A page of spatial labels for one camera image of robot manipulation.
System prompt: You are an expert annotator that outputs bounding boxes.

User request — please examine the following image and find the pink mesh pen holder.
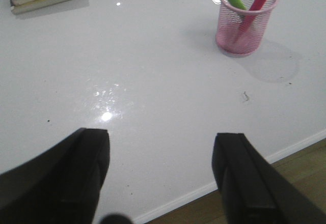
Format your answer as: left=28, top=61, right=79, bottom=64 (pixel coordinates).
left=215, top=0, right=278, bottom=57

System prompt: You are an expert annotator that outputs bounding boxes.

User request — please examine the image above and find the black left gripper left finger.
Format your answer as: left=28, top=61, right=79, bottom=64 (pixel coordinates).
left=1, top=128, right=110, bottom=223

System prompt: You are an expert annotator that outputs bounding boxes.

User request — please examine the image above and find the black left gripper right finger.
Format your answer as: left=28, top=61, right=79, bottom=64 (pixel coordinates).
left=212, top=133, right=325, bottom=223

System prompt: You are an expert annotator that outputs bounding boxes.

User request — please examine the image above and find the bottom cream book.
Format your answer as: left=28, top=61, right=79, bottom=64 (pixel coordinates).
left=11, top=0, right=69, bottom=15

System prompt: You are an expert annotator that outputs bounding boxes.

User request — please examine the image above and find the pink red pen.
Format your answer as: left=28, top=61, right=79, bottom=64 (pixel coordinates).
left=234, top=0, right=267, bottom=42

